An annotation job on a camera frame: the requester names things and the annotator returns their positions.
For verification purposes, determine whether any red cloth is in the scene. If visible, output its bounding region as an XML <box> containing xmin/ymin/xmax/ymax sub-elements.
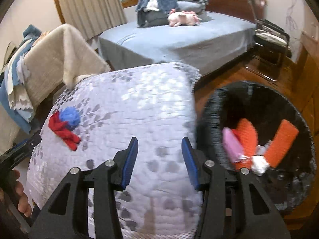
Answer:
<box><xmin>48</xmin><ymin>111</ymin><xmax>81</xmax><ymax>151</ymax></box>

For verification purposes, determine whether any white tissue front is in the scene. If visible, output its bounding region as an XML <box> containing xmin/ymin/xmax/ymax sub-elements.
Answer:
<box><xmin>240</xmin><ymin>140</ymin><xmax>272</xmax><ymax>176</ymax></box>

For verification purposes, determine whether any blue plastic bag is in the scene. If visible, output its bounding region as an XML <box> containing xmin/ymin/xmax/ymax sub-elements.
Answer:
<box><xmin>59</xmin><ymin>107</ymin><xmax>81</xmax><ymax>131</ymax></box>

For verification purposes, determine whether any orange foam net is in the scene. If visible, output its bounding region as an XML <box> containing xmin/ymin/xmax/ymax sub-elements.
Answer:
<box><xmin>235</xmin><ymin>118</ymin><xmax>258</xmax><ymax>170</ymax></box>
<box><xmin>264</xmin><ymin>120</ymin><xmax>299</xmax><ymax>168</ymax></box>

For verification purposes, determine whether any black trash bin bag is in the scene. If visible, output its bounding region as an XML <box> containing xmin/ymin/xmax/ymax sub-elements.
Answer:
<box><xmin>196</xmin><ymin>81</ymin><xmax>317</xmax><ymax>215</ymax></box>

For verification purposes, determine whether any left hand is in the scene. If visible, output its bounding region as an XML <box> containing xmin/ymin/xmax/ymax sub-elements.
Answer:
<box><xmin>6</xmin><ymin>169</ymin><xmax>32</xmax><ymax>217</ymax></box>

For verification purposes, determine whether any pink packet in bin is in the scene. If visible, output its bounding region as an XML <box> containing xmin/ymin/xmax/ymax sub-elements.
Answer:
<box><xmin>222</xmin><ymin>127</ymin><xmax>244</xmax><ymax>163</ymax></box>

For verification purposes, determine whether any blue white scalloped cloth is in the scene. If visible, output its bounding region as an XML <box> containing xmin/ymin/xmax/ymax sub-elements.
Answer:
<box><xmin>1</xmin><ymin>24</ymin><xmax>42</xmax><ymax>134</ymax></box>

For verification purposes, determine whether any lilac floral quilt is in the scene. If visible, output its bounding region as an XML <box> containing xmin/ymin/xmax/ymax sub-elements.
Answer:
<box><xmin>26</xmin><ymin>63</ymin><xmax>202</xmax><ymax>238</ymax></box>

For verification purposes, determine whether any beige blanket on chair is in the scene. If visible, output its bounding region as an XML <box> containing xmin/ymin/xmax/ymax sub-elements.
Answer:
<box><xmin>1</xmin><ymin>24</ymin><xmax>111</xmax><ymax>153</ymax></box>

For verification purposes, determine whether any blue bed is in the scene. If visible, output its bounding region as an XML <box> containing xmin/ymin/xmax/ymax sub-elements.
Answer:
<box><xmin>98</xmin><ymin>12</ymin><xmax>255</xmax><ymax>75</ymax></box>

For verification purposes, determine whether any wooden cabinet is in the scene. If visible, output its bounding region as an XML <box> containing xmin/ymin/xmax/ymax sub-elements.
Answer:
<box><xmin>281</xmin><ymin>31</ymin><xmax>319</xmax><ymax>140</ymax></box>

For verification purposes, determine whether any black folding chair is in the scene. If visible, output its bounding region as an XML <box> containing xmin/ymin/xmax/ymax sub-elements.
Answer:
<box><xmin>245</xmin><ymin>0</ymin><xmax>292</xmax><ymax>82</ymax></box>

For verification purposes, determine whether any beige curtain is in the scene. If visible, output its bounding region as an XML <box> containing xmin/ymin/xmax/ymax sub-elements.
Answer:
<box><xmin>58</xmin><ymin>0</ymin><xmax>127</xmax><ymax>40</ymax></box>

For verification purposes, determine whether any pink plush pig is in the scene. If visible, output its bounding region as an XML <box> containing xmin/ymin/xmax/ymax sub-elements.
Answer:
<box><xmin>168</xmin><ymin>9</ymin><xmax>202</xmax><ymax>27</ymax></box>

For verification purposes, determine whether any pile of folded clothes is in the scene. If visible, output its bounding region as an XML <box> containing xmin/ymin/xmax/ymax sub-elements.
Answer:
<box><xmin>136</xmin><ymin>0</ymin><xmax>211</xmax><ymax>27</ymax></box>

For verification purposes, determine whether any wooden headboard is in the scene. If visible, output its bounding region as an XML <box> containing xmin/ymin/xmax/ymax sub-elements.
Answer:
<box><xmin>206</xmin><ymin>0</ymin><xmax>266</xmax><ymax>23</ymax></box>

